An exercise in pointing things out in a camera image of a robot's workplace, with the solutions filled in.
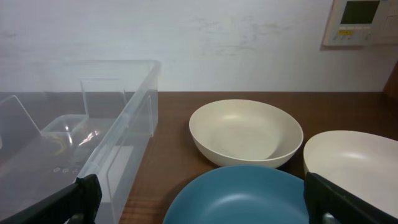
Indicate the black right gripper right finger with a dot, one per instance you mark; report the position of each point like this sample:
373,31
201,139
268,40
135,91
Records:
328,203

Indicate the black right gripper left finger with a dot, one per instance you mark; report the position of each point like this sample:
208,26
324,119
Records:
77,203

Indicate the blue bowl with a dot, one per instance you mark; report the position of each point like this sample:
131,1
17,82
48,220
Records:
240,194

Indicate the beige bowl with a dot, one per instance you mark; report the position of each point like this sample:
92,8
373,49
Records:
363,164
245,132

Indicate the clear plastic storage bin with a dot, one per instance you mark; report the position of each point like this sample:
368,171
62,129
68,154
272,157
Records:
64,120

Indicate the white wall control panel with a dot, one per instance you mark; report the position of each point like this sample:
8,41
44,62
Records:
357,23

